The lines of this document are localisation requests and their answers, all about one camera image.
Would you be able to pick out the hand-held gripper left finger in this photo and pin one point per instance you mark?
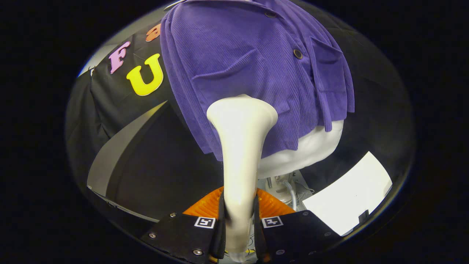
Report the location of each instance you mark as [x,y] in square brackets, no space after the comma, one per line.
[220,234]

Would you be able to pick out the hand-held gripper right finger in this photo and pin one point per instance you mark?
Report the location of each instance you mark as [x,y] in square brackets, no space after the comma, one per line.
[258,234]

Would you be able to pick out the white garment steamer head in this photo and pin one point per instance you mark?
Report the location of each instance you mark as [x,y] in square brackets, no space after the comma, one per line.
[240,154]

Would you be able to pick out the grey drawer cabinet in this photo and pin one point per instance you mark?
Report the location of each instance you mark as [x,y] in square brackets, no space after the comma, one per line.
[165,172]

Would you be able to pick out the white mannequin torso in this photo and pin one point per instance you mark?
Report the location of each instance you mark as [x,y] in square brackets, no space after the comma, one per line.
[307,150]

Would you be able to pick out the white board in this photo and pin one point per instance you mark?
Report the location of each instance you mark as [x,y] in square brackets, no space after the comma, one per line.
[348,194]

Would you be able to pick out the small black object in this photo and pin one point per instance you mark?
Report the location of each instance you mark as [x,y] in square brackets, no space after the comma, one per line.
[363,216]

